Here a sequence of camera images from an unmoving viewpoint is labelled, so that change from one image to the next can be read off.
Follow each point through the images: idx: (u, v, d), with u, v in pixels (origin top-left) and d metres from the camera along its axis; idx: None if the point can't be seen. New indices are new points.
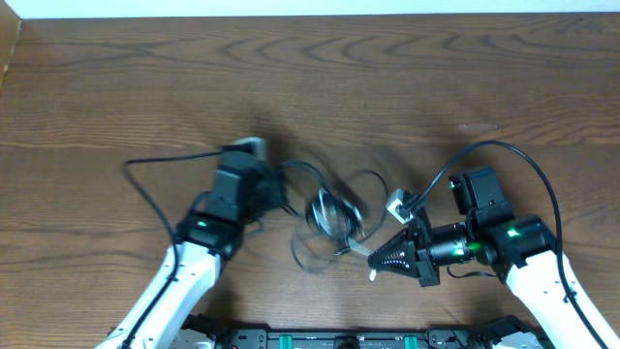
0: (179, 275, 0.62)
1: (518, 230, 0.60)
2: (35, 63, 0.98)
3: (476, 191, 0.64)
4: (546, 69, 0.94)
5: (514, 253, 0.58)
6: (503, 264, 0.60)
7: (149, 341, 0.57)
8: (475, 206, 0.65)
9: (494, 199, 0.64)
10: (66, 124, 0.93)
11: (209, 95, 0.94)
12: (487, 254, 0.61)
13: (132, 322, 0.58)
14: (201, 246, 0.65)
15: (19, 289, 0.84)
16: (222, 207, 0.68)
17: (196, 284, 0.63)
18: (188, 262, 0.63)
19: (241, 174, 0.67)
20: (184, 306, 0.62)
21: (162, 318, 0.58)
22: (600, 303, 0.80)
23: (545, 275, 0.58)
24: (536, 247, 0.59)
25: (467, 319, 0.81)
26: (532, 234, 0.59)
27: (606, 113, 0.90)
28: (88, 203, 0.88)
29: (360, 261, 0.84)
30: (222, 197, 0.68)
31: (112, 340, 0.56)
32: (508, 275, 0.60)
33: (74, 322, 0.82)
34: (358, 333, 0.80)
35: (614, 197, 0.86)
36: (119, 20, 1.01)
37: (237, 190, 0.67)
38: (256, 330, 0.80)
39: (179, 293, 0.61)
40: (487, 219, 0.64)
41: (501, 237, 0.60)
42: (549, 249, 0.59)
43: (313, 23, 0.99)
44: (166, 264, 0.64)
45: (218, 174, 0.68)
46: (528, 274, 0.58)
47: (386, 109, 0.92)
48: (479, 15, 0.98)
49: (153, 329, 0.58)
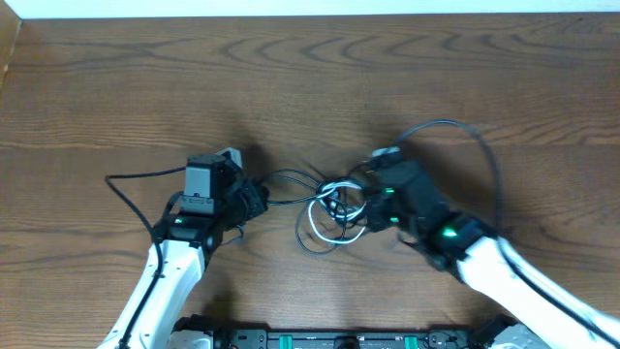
0: (165, 271, 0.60)
1: (455, 230, 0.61)
2: (36, 63, 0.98)
3: (412, 198, 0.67)
4: (546, 69, 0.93)
5: (456, 252, 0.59)
6: (453, 267, 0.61)
7: (145, 336, 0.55)
8: (415, 212, 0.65)
9: (432, 200, 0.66)
10: (64, 124, 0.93)
11: (209, 95, 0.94)
12: (437, 260, 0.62)
13: (125, 322, 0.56)
14: (181, 241, 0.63)
15: (20, 288, 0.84)
16: (199, 203, 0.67)
17: (184, 277, 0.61)
18: (171, 257, 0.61)
19: (211, 167, 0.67)
20: (176, 301, 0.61)
21: (154, 314, 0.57)
22: (599, 303, 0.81)
23: (479, 252, 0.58)
24: (476, 241, 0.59)
25: (466, 319, 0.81)
26: (467, 231, 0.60)
27: (606, 113, 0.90)
28: (88, 203, 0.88)
29: (361, 260, 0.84)
30: (198, 192, 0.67)
31: (108, 341, 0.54)
32: (462, 274, 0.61)
33: (74, 322, 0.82)
34: (358, 333, 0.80)
35: (615, 196, 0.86)
36: (118, 20, 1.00)
37: (210, 183, 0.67)
38: (256, 330, 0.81)
39: (168, 288, 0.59)
40: (428, 222, 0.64)
41: (440, 240, 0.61)
42: (487, 237, 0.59)
43: (313, 23, 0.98)
44: (148, 265, 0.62)
45: (188, 171, 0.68)
46: (474, 268, 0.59)
47: (386, 109, 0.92)
48: (480, 15, 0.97)
49: (148, 324, 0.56)
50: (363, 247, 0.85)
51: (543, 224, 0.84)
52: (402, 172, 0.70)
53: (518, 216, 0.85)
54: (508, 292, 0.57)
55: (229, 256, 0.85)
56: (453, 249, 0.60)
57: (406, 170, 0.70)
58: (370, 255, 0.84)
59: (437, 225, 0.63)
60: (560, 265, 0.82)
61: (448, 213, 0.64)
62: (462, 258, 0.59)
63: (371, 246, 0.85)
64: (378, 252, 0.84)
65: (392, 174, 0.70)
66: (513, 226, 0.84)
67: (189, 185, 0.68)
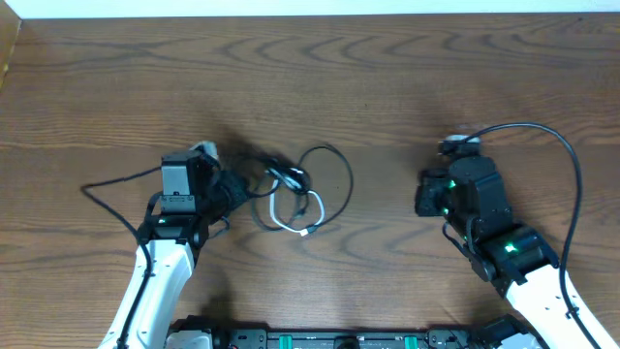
0: (155, 270, 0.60)
1: (515, 245, 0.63)
2: (36, 63, 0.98)
3: (480, 201, 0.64)
4: (547, 69, 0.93)
5: (512, 269, 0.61)
6: (502, 278, 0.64)
7: (142, 334, 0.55)
8: (477, 214, 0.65)
9: (499, 206, 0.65)
10: (64, 124, 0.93)
11: (209, 94, 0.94)
12: (485, 269, 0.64)
13: (120, 323, 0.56)
14: (168, 239, 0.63)
15: (20, 288, 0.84)
16: (179, 201, 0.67)
17: (174, 274, 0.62)
18: (159, 255, 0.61)
19: (187, 164, 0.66)
20: (170, 299, 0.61)
21: (148, 311, 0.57)
22: (598, 302, 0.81)
23: (542, 277, 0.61)
24: (534, 261, 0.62)
25: (466, 319, 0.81)
26: (529, 249, 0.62)
27: (606, 113, 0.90)
28: (88, 203, 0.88)
29: (361, 260, 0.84)
30: (177, 191, 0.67)
31: (106, 343, 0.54)
32: (508, 291, 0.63)
33: (75, 321, 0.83)
34: (358, 333, 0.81)
35: (615, 196, 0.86)
36: (118, 20, 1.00)
37: (188, 180, 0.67)
38: (256, 330, 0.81)
39: (160, 286, 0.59)
40: (486, 227, 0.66)
41: (500, 255, 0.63)
42: (547, 263, 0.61)
43: (313, 23, 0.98)
44: (137, 265, 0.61)
45: (164, 170, 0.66)
46: (527, 290, 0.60)
47: (386, 109, 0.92)
48: (480, 15, 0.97)
49: (144, 322, 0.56)
50: (363, 247, 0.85)
51: (543, 224, 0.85)
52: (480, 168, 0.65)
53: (518, 216, 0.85)
54: (557, 330, 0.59)
55: (228, 256, 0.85)
56: (506, 267, 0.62)
57: (482, 166, 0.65)
58: (369, 254, 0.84)
59: (492, 232, 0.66)
60: None
61: (508, 221, 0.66)
62: (519, 280, 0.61)
63: (371, 246, 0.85)
64: (378, 251, 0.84)
65: (463, 168, 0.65)
66: None
67: (167, 185, 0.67)
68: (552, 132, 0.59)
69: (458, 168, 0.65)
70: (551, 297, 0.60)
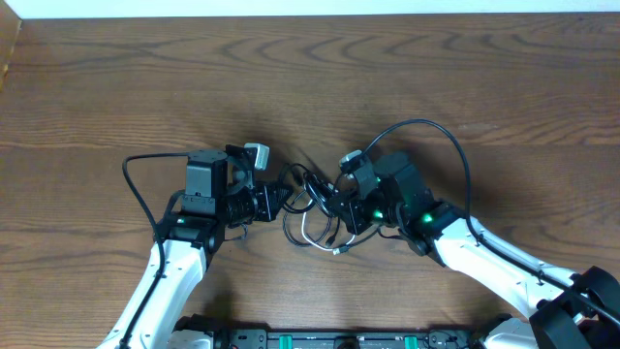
0: (167, 272, 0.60)
1: (433, 215, 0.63)
2: (36, 63, 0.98)
3: (398, 187, 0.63)
4: (546, 69, 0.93)
5: (433, 234, 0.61)
6: (433, 251, 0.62)
7: (146, 337, 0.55)
8: (401, 201, 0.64)
9: (418, 188, 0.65)
10: (64, 124, 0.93)
11: (209, 94, 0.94)
12: (418, 245, 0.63)
13: (126, 322, 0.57)
14: (184, 241, 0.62)
15: (20, 289, 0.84)
16: (200, 202, 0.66)
17: (185, 278, 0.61)
18: (172, 256, 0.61)
19: (212, 167, 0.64)
20: (177, 301, 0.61)
21: (155, 314, 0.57)
22: None
23: (460, 237, 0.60)
24: (450, 221, 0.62)
25: (466, 319, 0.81)
26: (444, 213, 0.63)
27: (606, 113, 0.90)
28: (88, 203, 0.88)
29: (361, 261, 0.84)
30: (199, 192, 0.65)
31: (108, 341, 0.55)
32: (440, 257, 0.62)
33: (75, 322, 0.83)
34: (358, 333, 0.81)
35: (615, 196, 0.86)
36: (118, 20, 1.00)
37: (211, 183, 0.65)
38: (255, 330, 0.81)
39: (170, 289, 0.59)
40: (412, 210, 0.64)
41: (421, 226, 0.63)
42: (459, 217, 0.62)
43: (313, 23, 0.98)
44: (150, 265, 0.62)
45: (188, 170, 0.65)
46: (446, 242, 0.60)
47: (386, 109, 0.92)
48: (480, 15, 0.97)
49: (148, 325, 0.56)
50: (362, 247, 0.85)
51: (543, 224, 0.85)
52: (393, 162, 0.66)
53: (518, 216, 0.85)
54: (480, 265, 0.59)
55: (229, 256, 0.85)
56: (430, 232, 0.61)
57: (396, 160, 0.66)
58: (370, 255, 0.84)
59: (417, 213, 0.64)
60: (560, 265, 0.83)
61: (427, 200, 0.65)
62: (438, 237, 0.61)
63: (370, 246, 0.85)
64: (378, 251, 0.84)
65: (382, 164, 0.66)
66: (513, 225, 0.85)
67: (189, 184, 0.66)
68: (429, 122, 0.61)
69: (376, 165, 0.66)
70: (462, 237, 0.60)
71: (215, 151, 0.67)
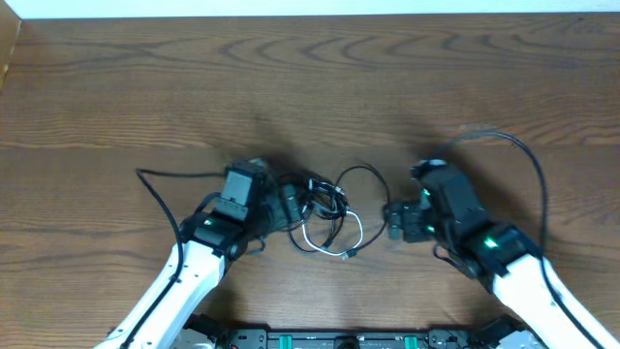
0: (181, 277, 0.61)
1: (497, 240, 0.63)
2: (36, 63, 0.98)
3: (450, 199, 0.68)
4: (546, 69, 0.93)
5: (495, 264, 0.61)
6: (487, 275, 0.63)
7: (148, 345, 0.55)
8: (451, 215, 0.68)
9: (470, 203, 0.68)
10: (65, 125, 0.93)
11: (209, 95, 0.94)
12: (470, 267, 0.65)
13: (132, 323, 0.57)
14: (206, 245, 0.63)
15: (20, 289, 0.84)
16: (232, 207, 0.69)
17: (200, 285, 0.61)
18: (192, 261, 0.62)
19: (253, 176, 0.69)
20: (187, 308, 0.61)
21: (162, 322, 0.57)
22: (598, 303, 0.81)
23: (533, 283, 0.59)
24: (516, 253, 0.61)
25: (466, 319, 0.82)
26: (509, 242, 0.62)
27: (606, 113, 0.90)
28: (88, 203, 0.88)
29: (361, 261, 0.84)
30: (233, 198, 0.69)
31: (111, 340, 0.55)
32: (494, 287, 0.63)
33: (75, 321, 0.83)
34: (358, 333, 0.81)
35: (615, 196, 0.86)
36: (118, 20, 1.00)
37: (248, 192, 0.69)
38: (256, 330, 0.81)
39: (181, 295, 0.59)
40: (464, 226, 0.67)
41: (480, 250, 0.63)
42: (529, 254, 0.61)
43: (313, 23, 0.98)
44: (169, 264, 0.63)
45: (232, 174, 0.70)
46: (511, 283, 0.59)
47: (386, 109, 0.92)
48: (480, 15, 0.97)
49: (153, 333, 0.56)
50: (363, 246, 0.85)
51: (543, 224, 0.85)
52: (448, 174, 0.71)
53: (517, 215, 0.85)
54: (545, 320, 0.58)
55: None
56: (486, 260, 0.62)
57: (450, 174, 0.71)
58: (370, 255, 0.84)
59: (471, 231, 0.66)
60: (559, 264, 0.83)
61: (483, 216, 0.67)
62: (503, 273, 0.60)
63: (370, 246, 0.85)
64: (378, 251, 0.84)
65: (436, 175, 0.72)
66: (513, 226, 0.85)
67: (227, 189, 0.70)
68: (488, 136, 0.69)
69: (431, 176, 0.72)
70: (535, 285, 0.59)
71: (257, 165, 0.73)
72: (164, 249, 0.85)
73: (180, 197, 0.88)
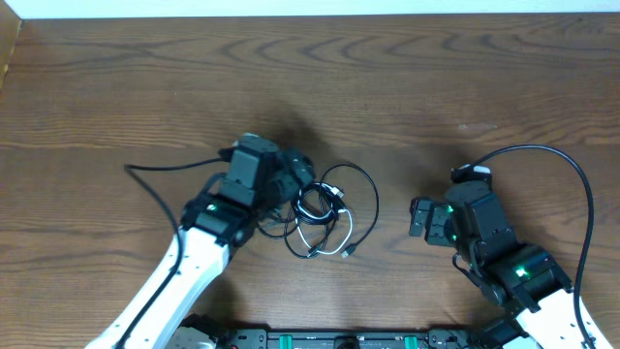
0: (181, 269, 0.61)
1: (526, 269, 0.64)
2: (36, 63, 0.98)
3: (478, 220, 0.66)
4: (547, 69, 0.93)
5: (525, 294, 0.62)
6: (512, 304, 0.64)
7: (146, 341, 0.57)
8: (478, 237, 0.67)
9: (499, 225, 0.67)
10: (64, 125, 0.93)
11: (209, 95, 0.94)
12: (495, 293, 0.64)
13: (129, 317, 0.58)
14: (209, 232, 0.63)
15: (20, 288, 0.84)
16: (238, 190, 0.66)
17: (201, 276, 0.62)
18: (191, 251, 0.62)
19: (260, 157, 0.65)
20: (188, 301, 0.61)
21: (161, 317, 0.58)
22: (598, 303, 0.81)
23: (564, 322, 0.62)
24: (545, 283, 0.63)
25: (466, 319, 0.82)
26: (540, 270, 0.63)
27: (606, 113, 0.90)
28: (88, 203, 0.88)
29: (361, 260, 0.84)
30: (239, 180, 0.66)
31: (109, 336, 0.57)
32: (518, 314, 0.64)
33: (75, 321, 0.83)
34: (358, 333, 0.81)
35: (615, 196, 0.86)
36: (118, 20, 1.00)
37: (255, 174, 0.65)
38: (256, 330, 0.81)
39: (180, 288, 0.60)
40: (489, 248, 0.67)
41: (510, 278, 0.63)
42: (559, 286, 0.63)
43: (313, 23, 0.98)
44: (168, 255, 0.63)
45: (237, 154, 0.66)
46: (542, 319, 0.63)
47: (386, 109, 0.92)
48: (480, 15, 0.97)
49: (150, 330, 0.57)
50: (363, 246, 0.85)
51: (543, 224, 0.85)
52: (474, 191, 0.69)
53: (517, 215, 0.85)
54: None
55: None
56: (519, 291, 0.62)
57: (477, 189, 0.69)
58: (369, 254, 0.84)
59: (497, 254, 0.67)
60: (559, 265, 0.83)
61: (511, 237, 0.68)
62: (535, 307, 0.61)
63: (370, 246, 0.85)
64: (378, 251, 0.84)
65: (459, 192, 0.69)
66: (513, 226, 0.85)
67: (232, 171, 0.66)
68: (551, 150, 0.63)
69: (454, 194, 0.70)
70: (567, 324, 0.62)
71: (268, 142, 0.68)
72: (164, 248, 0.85)
73: (180, 197, 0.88)
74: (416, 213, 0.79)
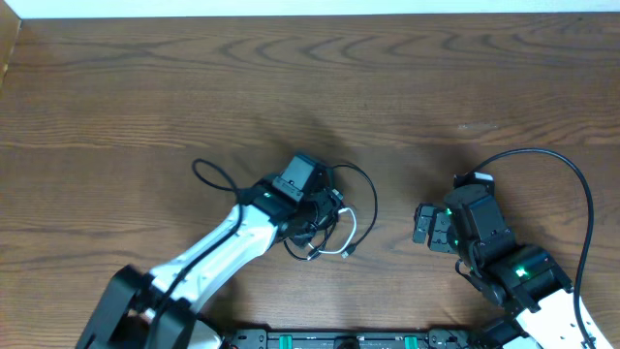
0: (240, 231, 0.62)
1: (526, 269, 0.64)
2: (36, 63, 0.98)
3: (478, 220, 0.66)
4: (546, 69, 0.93)
5: (525, 294, 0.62)
6: (512, 304, 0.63)
7: (203, 280, 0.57)
8: (477, 238, 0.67)
9: (498, 226, 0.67)
10: (64, 125, 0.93)
11: (209, 94, 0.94)
12: (495, 293, 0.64)
13: (193, 254, 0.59)
14: (263, 212, 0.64)
15: (19, 289, 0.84)
16: (289, 189, 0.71)
17: (253, 244, 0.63)
18: (251, 218, 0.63)
19: (315, 166, 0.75)
20: (236, 262, 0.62)
21: (219, 263, 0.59)
22: (597, 303, 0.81)
23: (564, 321, 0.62)
24: (545, 283, 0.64)
25: (466, 319, 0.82)
26: (540, 270, 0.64)
27: (606, 113, 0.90)
28: (88, 203, 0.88)
29: (361, 260, 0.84)
30: (293, 181, 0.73)
31: (174, 265, 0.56)
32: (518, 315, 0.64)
33: (74, 322, 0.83)
34: (358, 333, 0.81)
35: (615, 196, 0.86)
36: (118, 19, 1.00)
37: (308, 176, 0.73)
38: (256, 330, 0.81)
39: (238, 246, 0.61)
40: (488, 249, 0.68)
41: (510, 278, 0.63)
42: (560, 287, 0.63)
43: (313, 23, 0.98)
44: (228, 218, 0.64)
45: (294, 161, 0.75)
46: (542, 320, 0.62)
47: (386, 109, 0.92)
48: (480, 15, 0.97)
49: (208, 270, 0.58)
50: (363, 247, 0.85)
51: (543, 225, 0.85)
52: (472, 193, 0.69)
53: (517, 215, 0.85)
54: None
55: None
56: (520, 290, 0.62)
57: (476, 191, 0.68)
58: (370, 255, 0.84)
59: (496, 256, 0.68)
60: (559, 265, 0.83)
61: (510, 239, 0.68)
62: (536, 307, 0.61)
63: (371, 246, 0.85)
64: (378, 251, 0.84)
65: (457, 195, 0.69)
66: (513, 226, 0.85)
67: (287, 174, 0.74)
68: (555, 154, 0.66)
69: (453, 196, 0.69)
70: (567, 324, 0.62)
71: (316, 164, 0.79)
72: (164, 248, 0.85)
73: (180, 197, 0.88)
74: (418, 220, 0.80)
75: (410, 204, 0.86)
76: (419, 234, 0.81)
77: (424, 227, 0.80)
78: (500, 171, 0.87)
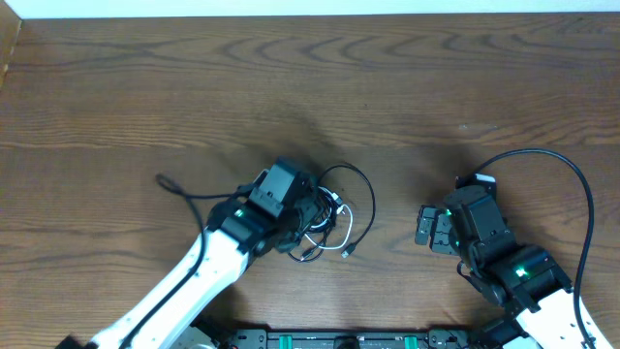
0: (201, 271, 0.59)
1: (526, 269, 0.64)
2: (36, 63, 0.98)
3: (477, 221, 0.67)
4: (546, 69, 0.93)
5: (525, 294, 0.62)
6: (512, 303, 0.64)
7: (153, 341, 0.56)
8: (477, 238, 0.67)
9: (498, 227, 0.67)
10: (65, 125, 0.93)
11: (209, 94, 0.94)
12: (495, 292, 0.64)
13: (144, 309, 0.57)
14: (232, 238, 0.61)
15: (19, 289, 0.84)
16: (266, 202, 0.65)
17: (218, 281, 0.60)
18: (213, 254, 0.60)
19: (296, 174, 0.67)
20: (202, 301, 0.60)
21: (172, 318, 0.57)
22: (597, 303, 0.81)
23: (564, 321, 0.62)
24: (545, 282, 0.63)
25: (466, 319, 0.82)
26: (540, 270, 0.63)
27: (606, 113, 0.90)
28: (88, 203, 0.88)
29: (360, 260, 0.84)
30: (271, 193, 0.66)
31: (118, 330, 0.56)
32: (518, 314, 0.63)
33: (74, 322, 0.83)
34: (358, 333, 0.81)
35: (615, 196, 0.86)
36: (118, 20, 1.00)
37: (288, 188, 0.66)
38: (255, 330, 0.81)
39: (199, 290, 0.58)
40: (489, 249, 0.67)
41: (510, 278, 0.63)
42: (560, 287, 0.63)
43: (314, 23, 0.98)
44: (191, 251, 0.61)
45: (274, 168, 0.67)
46: (542, 320, 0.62)
47: (385, 109, 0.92)
48: (480, 15, 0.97)
49: (159, 329, 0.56)
50: (363, 246, 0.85)
51: (543, 225, 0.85)
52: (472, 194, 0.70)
53: (517, 215, 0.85)
54: None
55: None
56: (519, 290, 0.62)
57: (476, 192, 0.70)
58: (369, 255, 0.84)
59: (497, 256, 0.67)
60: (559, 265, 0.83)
61: (511, 239, 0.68)
62: (535, 307, 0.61)
63: (371, 246, 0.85)
64: (378, 251, 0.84)
65: (458, 195, 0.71)
66: (513, 226, 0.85)
67: (266, 182, 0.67)
68: (551, 154, 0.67)
69: (454, 197, 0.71)
70: (566, 324, 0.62)
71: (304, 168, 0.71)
72: (164, 248, 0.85)
73: (180, 197, 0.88)
74: (420, 221, 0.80)
75: (410, 203, 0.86)
76: (421, 236, 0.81)
77: (426, 230, 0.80)
78: (500, 171, 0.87)
